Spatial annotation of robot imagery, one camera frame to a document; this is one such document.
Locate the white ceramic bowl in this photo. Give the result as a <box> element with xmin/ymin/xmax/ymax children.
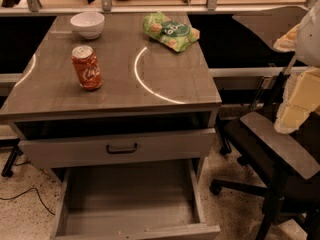
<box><xmin>70</xmin><ymin>12</ymin><xmax>105</xmax><ymax>39</ymax></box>

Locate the black table leg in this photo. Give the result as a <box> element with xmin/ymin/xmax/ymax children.
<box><xmin>1</xmin><ymin>146</ymin><xmax>23</xmax><ymax>177</ymax></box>

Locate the green snack bag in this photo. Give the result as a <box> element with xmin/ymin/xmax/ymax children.
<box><xmin>142</xmin><ymin>12</ymin><xmax>200</xmax><ymax>52</ymax></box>

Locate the grey top drawer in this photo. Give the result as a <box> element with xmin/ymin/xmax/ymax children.
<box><xmin>19</xmin><ymin>128</ymin><xmax>215</xmax><ymax>169</ymax></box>

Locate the grey drawer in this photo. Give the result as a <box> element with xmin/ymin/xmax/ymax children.
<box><xmin>50</xmin><ymin>160</ymin><xmax>220</xmax><ymax>240</ymax></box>
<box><xmin>19</xmin><ymin>128</ymin><xmax>215</xmax><ymax>169</ymax></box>

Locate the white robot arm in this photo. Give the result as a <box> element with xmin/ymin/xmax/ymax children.
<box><xmin>273</xmin><ymin>1</ymin><xmax>320</xmax><ymax>134</ymax></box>

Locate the black floor cable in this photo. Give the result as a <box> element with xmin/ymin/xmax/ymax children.
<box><xmin>0</xmin><ymin>187</ymin><xmax>56</xmax><ymax>216</ymax></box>

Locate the grey drawer cabinet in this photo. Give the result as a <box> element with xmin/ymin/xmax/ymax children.
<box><xmin>0</xmin><ymin>12</ymin><xmax>223</xmax><ymax>185</ymax></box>

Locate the black office chair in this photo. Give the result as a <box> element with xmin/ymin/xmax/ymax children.
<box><xmin>209</xmin><ymin>5</ymin><xmax>320</xmax><ymax>240</ymax></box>

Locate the orange soda can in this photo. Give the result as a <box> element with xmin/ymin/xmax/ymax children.
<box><xmin>71</xmin><ymin>45</ymin><xmax>102</xmax><ymax>91</ymax></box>

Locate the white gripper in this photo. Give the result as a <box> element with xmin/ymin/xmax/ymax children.
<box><xmin>273</xmin><ymin>25</ymin><xmax>320</xmax><ymax>134</ymax></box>

